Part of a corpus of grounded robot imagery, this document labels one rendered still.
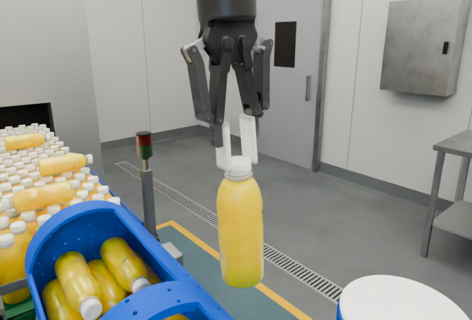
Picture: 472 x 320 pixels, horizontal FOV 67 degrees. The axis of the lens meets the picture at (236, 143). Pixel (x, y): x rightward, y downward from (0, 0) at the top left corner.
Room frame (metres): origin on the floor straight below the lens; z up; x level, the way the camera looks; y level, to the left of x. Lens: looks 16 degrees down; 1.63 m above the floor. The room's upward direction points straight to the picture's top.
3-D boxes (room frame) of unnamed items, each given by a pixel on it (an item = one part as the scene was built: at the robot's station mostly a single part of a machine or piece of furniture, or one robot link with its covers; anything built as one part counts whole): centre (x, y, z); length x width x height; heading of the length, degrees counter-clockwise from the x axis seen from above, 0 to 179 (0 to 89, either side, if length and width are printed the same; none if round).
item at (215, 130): (0.46, 0.03, 1.51); 0.03 x 0.01 x 0.05; 125
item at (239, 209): (0.49, -0.01, 1.35); 0.07 x 0.07 x 0.19
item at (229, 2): (0.48, 0.01, 1.64); 0.08 x 0.07 x 0.09; 125
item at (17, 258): (0.87, 0.64, 0.99); 0.07 x 0.07 x 0.19
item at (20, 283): (0.94, 0.48, 0.96); 0.40 x 0.01 x 0.03; 127
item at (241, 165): (0.49, 0.00, 1.45); 0.04 x 0.04 x 0.02
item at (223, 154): (0.47, 0.02, 1.48); 0.03 x 0.01 x 0.07; 35
